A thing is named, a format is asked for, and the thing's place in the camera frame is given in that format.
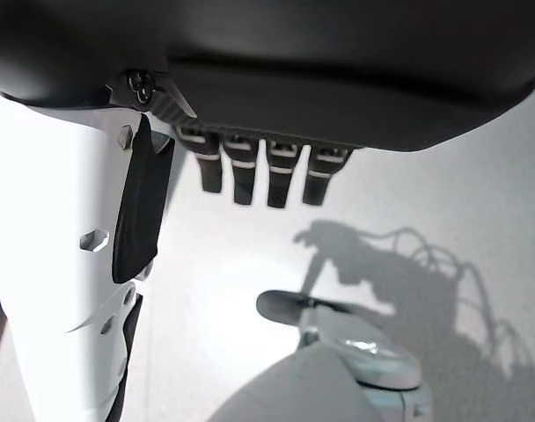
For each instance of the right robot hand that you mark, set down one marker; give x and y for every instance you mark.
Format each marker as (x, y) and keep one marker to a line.
(267, 66)

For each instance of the right silver robot leg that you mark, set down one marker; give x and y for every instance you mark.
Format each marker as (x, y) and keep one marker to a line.
(302, 382)

